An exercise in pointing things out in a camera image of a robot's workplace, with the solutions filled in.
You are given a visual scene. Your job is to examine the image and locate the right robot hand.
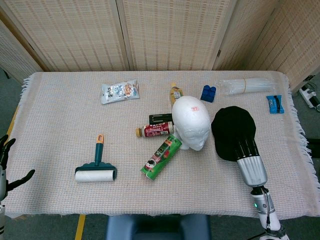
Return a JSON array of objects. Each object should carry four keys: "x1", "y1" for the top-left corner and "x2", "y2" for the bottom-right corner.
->
[{"x1": 233, "y1": 134, "x2": 269, "y2": 188}]

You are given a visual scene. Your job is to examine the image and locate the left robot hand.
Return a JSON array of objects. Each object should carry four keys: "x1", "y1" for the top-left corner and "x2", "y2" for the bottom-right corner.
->
[{"x1": 0, "y1": 134, "x2": 36, "y2": 201}]

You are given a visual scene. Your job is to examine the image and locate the black cap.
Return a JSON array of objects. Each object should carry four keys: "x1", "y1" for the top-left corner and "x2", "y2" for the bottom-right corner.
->
[{"x1": 211, "y1": 105, "x2": 257, "y2": 162}]

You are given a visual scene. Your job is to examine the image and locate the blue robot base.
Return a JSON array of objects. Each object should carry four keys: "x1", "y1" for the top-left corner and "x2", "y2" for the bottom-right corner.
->
[{"x1": 106, "y1": 214, "x2": 212, "y2": 240}]

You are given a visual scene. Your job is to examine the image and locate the white foam mannequin head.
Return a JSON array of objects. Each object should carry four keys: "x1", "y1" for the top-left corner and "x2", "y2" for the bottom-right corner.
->
[{"x1": 171, "y1": 96, "x2": 211, "y2": 152}]

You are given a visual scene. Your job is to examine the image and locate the blue snack wrapper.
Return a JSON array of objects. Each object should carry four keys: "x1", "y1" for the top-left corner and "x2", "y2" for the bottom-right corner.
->
[{"x1": 266, "y1": 94, "x2": 286, "y2": 115}]

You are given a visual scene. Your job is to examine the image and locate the beige woven tablecloth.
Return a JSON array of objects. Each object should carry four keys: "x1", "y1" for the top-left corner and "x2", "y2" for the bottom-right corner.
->
[{"x1": 4, "y1": 70, "x2": 315, "y2": 218}]

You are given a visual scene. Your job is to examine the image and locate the clear plastic bag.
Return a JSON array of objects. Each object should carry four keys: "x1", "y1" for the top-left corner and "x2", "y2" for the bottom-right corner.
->
[{"x1": 217, "y1": 77, "x2": 276, "y2": 96}]

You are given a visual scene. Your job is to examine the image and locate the blue toy block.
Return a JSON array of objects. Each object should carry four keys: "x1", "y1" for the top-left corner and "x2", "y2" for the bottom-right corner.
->
[{"x1": 200, "y1": 84, "x2": 217, "y2": 103}]

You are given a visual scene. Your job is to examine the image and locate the green Pringles can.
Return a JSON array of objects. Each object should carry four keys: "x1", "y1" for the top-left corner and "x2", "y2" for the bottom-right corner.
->
[{"x1": 139, "y1": 134, "x2": 183, "y2": 181}]

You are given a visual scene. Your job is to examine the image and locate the teal lint roller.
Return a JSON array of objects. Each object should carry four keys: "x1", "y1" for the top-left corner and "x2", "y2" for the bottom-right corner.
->
[{"x1": 74, "y1": 134, "x2": 118, "y2": 183}]

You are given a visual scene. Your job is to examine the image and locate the white power strip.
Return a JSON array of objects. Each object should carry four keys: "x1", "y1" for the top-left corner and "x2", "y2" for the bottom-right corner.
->
[{"x1": 298, "y1": 74, "x2": 320, "y2": 113}]

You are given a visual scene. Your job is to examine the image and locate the red label drink bottle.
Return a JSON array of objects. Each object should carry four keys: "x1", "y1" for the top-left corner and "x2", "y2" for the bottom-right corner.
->
[{"x1": 135, "y1": 121, "x2": 175, "y2": 138}]

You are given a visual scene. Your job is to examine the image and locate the black plastic comb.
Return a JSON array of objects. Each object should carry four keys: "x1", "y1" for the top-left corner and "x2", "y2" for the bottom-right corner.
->
[{"x1": 148, "y1": 113, "x2": 174, "y2": 123}]

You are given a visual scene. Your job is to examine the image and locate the yellow tea bottle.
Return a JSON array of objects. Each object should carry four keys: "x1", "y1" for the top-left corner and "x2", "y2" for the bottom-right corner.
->
[{"x1": 169, "y1": 82, "x2": 185, "y2": 107}]

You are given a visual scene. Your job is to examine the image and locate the white blue snack bag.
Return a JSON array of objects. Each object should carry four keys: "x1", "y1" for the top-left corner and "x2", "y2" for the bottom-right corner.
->
[{"x1": 100, "y1": 79, "x2": 140, "y2": 105}]

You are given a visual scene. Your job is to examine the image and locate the woven folding screen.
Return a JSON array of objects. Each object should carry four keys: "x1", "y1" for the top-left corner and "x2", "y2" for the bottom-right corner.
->
[{"x1": 0, "y1": 0, "x2": 320, "y2": 92}]

